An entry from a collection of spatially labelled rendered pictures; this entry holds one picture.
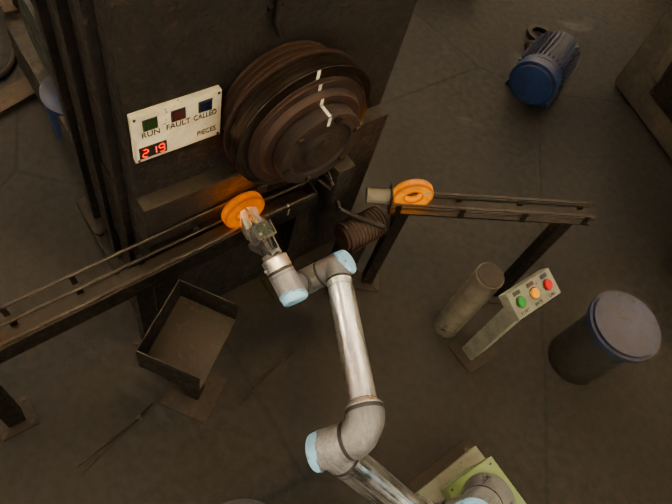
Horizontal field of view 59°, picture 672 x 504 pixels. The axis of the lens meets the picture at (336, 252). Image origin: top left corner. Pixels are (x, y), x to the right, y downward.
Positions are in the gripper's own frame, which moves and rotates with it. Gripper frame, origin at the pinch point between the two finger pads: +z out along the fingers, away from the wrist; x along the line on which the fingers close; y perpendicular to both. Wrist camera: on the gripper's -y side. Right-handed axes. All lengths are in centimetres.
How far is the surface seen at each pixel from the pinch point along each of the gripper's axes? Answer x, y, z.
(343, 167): -38.4, 4.7, -1.9
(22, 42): 26, -93, 137
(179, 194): 19.8, 8.6, 9.4
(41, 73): 26, -87, 115
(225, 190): 4.1, 3.1, 6.7
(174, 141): 19.6, 29.6, 17.9
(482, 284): -75, -7, -64
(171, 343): 40, -9, -30
